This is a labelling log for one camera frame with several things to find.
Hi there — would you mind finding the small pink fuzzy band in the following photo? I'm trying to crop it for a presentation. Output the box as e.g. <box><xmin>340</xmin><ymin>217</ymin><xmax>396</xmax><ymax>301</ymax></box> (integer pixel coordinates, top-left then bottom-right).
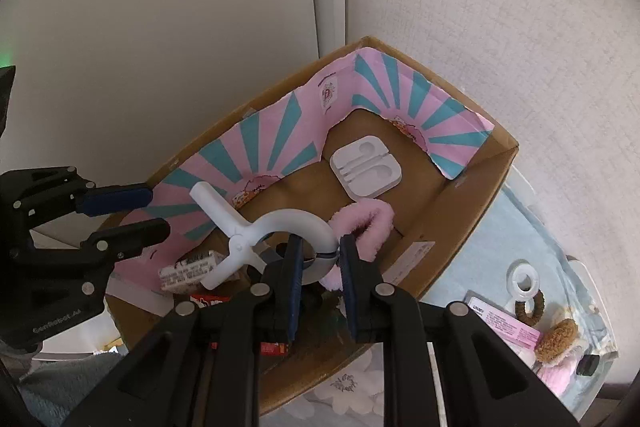
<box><xmin>320</xmin><ymin>199</ymin><xmax>396</xmax><ymax>293</ymax></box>

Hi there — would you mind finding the brown hair scrunchie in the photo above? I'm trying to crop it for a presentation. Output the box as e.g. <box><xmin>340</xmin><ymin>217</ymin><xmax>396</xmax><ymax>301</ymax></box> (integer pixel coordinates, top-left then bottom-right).
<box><xmin>512</xmin><ymin>289</ymin><xmax>547</xmax><ymax>323</ymax></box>

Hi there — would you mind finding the light blue floral cloth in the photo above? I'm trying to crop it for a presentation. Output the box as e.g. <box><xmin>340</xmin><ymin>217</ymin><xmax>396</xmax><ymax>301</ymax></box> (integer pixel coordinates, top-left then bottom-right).
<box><xmin>260</xmin><ymin>177</ymin><xmax>621</xmax><ymax>427</ymax></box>

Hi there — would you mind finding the white earphone case tray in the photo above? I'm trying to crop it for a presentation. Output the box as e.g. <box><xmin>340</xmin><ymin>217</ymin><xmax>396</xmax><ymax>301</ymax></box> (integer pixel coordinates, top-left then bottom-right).
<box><xmin>329</xmin><ymin>135</ymin><xmax>402</xmax><ymax>200</ymax></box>

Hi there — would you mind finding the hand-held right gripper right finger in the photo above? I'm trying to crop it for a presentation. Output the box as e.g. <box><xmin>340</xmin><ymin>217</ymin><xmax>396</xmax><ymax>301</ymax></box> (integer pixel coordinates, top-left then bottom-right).
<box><xmin>339</xmin><ymin>233</ymin><xmax>581</xmax><ymax>427</ymax></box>

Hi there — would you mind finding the red snack packet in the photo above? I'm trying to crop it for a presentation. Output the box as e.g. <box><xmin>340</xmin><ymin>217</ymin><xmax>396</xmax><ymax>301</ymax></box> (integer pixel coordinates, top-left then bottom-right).
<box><xmin>190</xmin><ymin>294</ymin><xmax>291</xmax><ymax>355</ymax></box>

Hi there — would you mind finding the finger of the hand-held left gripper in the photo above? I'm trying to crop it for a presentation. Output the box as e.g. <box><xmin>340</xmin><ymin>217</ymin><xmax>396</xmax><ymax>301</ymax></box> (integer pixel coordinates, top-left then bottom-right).
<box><xmin>80</xmin><ymin>218</ymin><xmax>171</xmax><ymax>295</ymax></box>
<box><xmin>75</xmin><ymin>183</ymin><xmax>153</xmax><ymax>216</ymax></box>

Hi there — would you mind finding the long pink tube box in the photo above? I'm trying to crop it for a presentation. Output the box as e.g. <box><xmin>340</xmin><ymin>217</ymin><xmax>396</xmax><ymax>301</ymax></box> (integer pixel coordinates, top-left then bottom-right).
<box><xmin>462</xmin><ymin>289</ymin><xmax>543</xmax><ymax>349</ymax></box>

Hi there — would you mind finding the white tray table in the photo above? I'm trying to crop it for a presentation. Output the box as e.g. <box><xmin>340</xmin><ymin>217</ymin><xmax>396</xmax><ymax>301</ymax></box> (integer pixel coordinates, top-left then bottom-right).
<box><xmin>505</xmin><ymin>167</ymin><xmax>626</xmax><ymax>408</ymax></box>

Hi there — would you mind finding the white sliding door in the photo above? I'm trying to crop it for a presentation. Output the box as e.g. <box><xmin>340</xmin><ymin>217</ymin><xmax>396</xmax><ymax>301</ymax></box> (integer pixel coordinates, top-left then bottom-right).
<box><xmin>0</xmin><ymin>0</ymin><xmax>351</xmax><ymax>258</ymax></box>

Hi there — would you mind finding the large white plastic clip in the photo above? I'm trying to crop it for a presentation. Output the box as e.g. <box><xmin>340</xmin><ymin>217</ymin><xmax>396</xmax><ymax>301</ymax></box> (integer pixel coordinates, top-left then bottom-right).
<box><xmin>189</xmin><ymin>181</ymin><xmax>340</xmax><ymax>289</ymax></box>

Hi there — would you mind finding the small white printed carton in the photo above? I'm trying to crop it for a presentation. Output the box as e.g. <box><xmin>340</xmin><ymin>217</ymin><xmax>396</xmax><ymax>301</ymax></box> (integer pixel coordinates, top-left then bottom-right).
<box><xmin>159</xmin><ymin>249</ymin><xmax>223</xmax><ymax>293</ymax></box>

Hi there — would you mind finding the translucent white tape roll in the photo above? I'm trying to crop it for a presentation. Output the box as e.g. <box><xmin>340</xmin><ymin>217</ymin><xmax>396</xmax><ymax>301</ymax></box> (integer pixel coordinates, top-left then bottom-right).
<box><xmin>507</xmin><ymin>261</ymin><xmax>543</xmax><ymax>300</ymax></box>

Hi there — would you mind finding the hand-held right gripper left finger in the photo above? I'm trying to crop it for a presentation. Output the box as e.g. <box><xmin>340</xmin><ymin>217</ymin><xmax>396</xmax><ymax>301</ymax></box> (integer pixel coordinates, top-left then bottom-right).
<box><xmin>75</xmin><ymin>234</ymin><xmax>306</xmax><ymax>427</ymax></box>

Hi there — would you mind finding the cardboard box with pink lining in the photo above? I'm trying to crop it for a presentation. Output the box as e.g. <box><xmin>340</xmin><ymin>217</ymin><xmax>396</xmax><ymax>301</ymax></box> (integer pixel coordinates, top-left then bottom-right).
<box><xmin>102</xmin><ymin>36</ymin><xmax>521</xmax><ymax>418</ymax></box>

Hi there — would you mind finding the blue-grey cushion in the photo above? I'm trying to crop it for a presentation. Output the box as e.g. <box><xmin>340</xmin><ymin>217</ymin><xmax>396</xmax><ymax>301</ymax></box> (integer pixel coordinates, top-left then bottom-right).
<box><xmin>15</xmin><ymin>342</ymin><xmax>126</xmax><ymax>427</ymax></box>

